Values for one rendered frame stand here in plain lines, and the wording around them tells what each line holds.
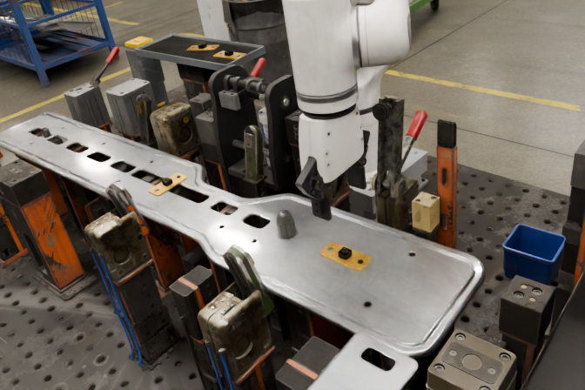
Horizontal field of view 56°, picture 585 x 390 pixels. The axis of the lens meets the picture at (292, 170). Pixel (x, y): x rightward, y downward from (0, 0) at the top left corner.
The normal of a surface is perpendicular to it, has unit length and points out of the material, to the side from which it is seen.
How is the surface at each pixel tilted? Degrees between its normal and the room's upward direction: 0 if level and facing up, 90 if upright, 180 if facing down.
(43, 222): 90
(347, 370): 0
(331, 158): 90
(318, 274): 0
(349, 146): 93
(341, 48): 88
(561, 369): 0
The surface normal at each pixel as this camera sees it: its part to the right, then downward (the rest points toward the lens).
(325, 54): 0.04, 0.51
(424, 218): -0.63, 0.47
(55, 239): 0.76, 0.24
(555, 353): -0.14, -0.85
